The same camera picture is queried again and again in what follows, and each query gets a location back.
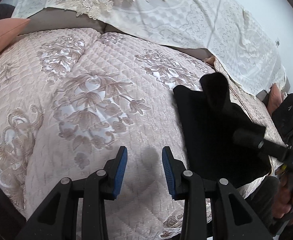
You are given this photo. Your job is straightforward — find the black pants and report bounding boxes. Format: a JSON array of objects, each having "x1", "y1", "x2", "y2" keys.
[{"x1": 173, "y1": 73, "x2": 271, "y2": 188}]

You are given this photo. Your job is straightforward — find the person's right hand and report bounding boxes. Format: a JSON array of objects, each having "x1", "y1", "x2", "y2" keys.
[{"x1": 272, "y1": 176, "x2": 293, "y2": 225}]

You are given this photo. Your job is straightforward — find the black backpack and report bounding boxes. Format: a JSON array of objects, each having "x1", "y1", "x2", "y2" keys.
[{"x1": 272, "y1": 93, "x2": 293, "y2": 147}]

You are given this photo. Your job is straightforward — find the small pink cushion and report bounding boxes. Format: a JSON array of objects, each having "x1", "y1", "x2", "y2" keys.
[{"x1": 267, "y1": 83, "x2": 284, "y2": 116}]

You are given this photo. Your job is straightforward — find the pink quilted floral bedspread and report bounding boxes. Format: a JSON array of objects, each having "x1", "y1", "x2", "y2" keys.
[{"x1": 0, "y1": 27, "x2": 287, "y2": 240}]

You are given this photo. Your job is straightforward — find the white lace bed cover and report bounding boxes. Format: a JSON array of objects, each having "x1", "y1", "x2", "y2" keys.
[{"x1": 4, "y1": 0, "x2": 286, "y2": 95}]

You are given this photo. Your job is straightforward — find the salmon pink pillow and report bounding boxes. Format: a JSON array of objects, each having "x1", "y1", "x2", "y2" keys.
[{"x1": 0, "y1": 18, "x2": 30, "y2": 52}]

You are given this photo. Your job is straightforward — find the grey headboard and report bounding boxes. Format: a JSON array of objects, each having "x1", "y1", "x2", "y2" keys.
[{"x1": 22, "y1": 7, "x2": 212, "y2": 60}]

